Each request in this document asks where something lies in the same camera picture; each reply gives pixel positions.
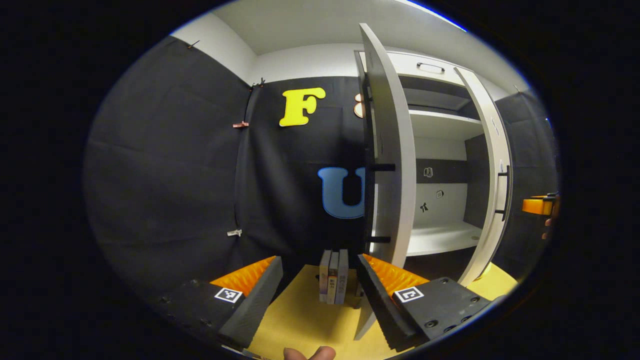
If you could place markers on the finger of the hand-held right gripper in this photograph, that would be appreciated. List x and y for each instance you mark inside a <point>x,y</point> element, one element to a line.
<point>535,206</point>

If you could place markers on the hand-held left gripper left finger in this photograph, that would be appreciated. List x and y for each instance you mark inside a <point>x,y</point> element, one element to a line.
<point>260,300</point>

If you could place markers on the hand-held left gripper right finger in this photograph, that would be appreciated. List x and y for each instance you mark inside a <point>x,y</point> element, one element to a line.
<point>382,310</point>

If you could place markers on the white cabinet door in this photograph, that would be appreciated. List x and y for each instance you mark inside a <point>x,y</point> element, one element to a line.
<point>395,140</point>
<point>492,140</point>

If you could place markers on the grey and white cabinet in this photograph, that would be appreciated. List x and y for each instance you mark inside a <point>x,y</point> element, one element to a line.
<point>440,125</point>

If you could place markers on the beige cabinet drawer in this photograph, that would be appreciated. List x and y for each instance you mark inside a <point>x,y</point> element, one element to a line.
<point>405,65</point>

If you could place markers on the upright book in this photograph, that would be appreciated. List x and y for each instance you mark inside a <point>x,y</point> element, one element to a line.
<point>333,277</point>
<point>342,275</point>
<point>324,275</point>

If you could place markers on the black backdrop cloth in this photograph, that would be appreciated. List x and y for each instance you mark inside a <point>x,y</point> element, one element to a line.
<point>175,175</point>
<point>530,150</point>

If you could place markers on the white cloth clip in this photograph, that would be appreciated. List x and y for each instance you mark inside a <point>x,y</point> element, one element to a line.
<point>234,232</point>

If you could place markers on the red cloth clip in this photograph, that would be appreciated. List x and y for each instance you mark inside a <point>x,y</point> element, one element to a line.
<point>240,124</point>

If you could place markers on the dark cloth clip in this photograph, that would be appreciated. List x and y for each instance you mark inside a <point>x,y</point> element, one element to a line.
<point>259,82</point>
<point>193,45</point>

